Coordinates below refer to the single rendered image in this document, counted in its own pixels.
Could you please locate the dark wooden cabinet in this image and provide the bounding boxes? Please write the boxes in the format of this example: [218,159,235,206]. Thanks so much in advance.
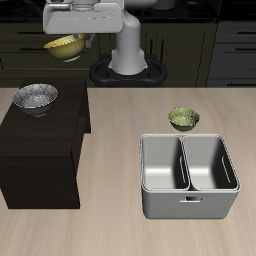
[0,77,92,210]

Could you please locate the green fluted dish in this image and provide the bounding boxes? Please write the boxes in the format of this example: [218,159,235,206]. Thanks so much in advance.
[167,106,201,132]

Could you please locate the white two-bin basket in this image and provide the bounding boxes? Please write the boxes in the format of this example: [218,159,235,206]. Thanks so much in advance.
[139,133,242,221]

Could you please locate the dark kitchen cupboards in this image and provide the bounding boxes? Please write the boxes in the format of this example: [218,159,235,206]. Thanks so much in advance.
[0,0,256,89]

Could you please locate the yellow bowl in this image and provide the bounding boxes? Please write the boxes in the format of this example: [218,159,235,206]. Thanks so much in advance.
[43,33,87,63]

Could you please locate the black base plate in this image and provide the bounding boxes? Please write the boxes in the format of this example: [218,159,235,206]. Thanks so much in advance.
[88,54,168,85]

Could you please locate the black bowl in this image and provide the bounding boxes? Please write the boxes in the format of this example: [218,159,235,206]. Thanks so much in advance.
[12,83,59,118]

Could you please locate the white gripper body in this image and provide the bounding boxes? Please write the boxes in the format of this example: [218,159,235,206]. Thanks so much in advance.
[42,2,126,36]

